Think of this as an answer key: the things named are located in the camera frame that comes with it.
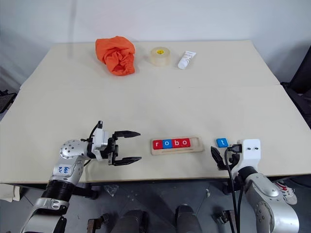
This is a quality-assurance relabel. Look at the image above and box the clear tape roll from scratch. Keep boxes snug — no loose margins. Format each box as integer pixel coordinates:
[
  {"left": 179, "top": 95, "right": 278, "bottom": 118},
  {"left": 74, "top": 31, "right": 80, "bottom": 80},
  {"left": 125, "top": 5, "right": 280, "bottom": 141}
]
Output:
[{"left": 149, "top": 46, "right": 172, "bottom": 67}]

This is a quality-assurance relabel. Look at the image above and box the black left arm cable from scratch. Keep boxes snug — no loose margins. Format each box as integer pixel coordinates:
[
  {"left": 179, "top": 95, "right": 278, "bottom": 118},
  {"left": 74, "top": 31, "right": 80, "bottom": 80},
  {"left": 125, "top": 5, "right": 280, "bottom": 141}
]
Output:
[{"left": 80, "top": 120, "right": 104, "bottom": 168}]

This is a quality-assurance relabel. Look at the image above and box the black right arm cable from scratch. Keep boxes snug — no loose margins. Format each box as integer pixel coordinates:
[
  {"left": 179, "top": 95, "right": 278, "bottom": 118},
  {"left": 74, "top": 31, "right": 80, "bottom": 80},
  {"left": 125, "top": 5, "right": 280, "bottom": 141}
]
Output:
[{"left": 224, "top": 143, "right": 244, "bottom": 233}]

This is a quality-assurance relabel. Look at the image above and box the crumpled orange cloth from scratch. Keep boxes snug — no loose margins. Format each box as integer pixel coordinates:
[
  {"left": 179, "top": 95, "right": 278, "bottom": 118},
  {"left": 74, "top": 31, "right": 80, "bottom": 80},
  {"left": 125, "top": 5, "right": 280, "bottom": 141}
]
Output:
[{"left": 95, "top": 35, "right": 136, "bottom": 77}]

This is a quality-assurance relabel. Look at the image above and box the black chair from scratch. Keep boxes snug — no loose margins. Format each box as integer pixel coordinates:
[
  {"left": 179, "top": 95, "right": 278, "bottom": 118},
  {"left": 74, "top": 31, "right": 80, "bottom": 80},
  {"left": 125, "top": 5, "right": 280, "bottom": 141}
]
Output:
[{"left": 280, "top": 45, "right": 311, "bottom": 136}]

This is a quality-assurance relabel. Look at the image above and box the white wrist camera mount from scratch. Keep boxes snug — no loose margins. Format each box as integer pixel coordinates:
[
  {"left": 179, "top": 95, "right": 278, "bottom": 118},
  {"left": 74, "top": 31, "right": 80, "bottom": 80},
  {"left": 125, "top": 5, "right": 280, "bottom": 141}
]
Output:
[
  {"left": 236, "top": 138, "right": 262, "bottom": 171},
  {"left": 91, "top": 126, "right": 109, "bottom": 161}
]

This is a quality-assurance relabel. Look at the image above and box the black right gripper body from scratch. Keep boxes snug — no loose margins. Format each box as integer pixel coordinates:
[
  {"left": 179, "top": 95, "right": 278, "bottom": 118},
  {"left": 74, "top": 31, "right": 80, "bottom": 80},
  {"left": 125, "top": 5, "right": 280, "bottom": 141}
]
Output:
[{"left": 217, "top": 153, "right": 241, "bottom": 171}]

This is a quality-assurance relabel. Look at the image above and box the clear plastic bag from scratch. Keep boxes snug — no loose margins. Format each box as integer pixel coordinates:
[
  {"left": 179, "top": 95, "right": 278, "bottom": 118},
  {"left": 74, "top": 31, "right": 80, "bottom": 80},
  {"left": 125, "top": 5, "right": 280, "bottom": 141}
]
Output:
[{"left": 104, "top": 184, "right": 120, "bottom": 197}]

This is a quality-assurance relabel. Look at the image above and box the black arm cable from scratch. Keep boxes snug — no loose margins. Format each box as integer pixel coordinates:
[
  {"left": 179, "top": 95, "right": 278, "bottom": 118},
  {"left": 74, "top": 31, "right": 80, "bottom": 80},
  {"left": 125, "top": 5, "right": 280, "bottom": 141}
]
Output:
[
  {"left": 80, "top": 120, "right": 104, "bottom": 168},
  {"left": 224, "top": 143, "right": 244, "bottom": 233}
]

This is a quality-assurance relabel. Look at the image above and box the red and white shoe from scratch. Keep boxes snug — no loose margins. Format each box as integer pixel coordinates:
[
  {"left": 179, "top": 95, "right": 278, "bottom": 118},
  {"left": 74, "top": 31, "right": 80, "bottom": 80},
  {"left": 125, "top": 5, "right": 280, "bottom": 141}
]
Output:
[{"left": 274, "top": 180, "right": 298, "bottom": 205}]

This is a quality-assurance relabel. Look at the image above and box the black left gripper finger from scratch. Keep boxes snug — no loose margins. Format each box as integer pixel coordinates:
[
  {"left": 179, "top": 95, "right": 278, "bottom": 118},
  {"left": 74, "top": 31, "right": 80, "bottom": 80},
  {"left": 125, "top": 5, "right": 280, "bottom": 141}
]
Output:
[
  {"left": 113, "top": 130, "right": 142, "bottom": 141},
  {"left": 113, "top": 156, "right": 143, "bottom": 167}
]

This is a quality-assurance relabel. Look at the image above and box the light wooden letter tray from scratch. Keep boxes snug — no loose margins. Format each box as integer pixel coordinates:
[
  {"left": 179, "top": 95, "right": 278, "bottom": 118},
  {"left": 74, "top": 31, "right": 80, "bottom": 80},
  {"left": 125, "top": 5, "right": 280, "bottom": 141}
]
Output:
[{"left": 150, "top": 136, "right": 205, "bottom": 156}]

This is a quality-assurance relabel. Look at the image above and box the white cream tube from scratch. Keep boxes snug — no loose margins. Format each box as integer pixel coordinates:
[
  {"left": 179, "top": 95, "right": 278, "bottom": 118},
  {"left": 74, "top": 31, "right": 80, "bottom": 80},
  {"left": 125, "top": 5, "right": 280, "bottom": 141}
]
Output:
[{"left": 177, "top": 50, "right": 197, "bottom": 70}]

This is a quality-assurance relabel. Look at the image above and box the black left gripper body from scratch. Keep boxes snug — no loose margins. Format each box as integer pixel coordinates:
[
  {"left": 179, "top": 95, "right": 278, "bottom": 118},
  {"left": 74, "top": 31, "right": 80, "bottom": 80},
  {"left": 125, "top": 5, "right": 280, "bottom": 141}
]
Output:
[{"left": 103, "top": 135, "right": 120, "bottom": 166}]

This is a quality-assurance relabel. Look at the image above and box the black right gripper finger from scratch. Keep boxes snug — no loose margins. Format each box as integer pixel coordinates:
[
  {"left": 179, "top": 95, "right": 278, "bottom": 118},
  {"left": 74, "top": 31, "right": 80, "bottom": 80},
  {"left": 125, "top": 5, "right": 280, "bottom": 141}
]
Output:
[{"left": 210, "top": 145, "right": 226, "bottom": 168}]

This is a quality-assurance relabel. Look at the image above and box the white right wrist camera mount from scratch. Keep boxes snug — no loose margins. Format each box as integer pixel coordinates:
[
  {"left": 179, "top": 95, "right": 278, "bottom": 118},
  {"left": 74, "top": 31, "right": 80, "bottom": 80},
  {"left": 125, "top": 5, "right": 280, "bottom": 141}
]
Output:
[{"left": 236, "top": 138, "right": 262, "bottom": 171}]

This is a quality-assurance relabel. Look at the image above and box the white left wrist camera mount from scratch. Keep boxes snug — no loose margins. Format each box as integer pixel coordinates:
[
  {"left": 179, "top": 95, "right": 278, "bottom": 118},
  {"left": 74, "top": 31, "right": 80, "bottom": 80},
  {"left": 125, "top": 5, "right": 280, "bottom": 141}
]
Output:
[{"left": 91, "top": 126, "right": 109, "bottom": 161}]

